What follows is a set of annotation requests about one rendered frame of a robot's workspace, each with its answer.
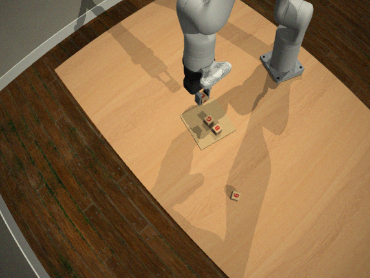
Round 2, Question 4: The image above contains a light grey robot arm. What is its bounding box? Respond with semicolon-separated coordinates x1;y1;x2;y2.
176;0;313;72

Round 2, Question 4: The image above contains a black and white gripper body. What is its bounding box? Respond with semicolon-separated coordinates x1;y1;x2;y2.
182;50;232;95

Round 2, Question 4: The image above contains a tan square mat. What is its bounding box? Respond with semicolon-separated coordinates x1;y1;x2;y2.
180;98;237;150

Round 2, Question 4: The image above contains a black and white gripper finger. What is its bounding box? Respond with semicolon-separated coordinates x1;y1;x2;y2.
203;87;212;99
195;92;202;106

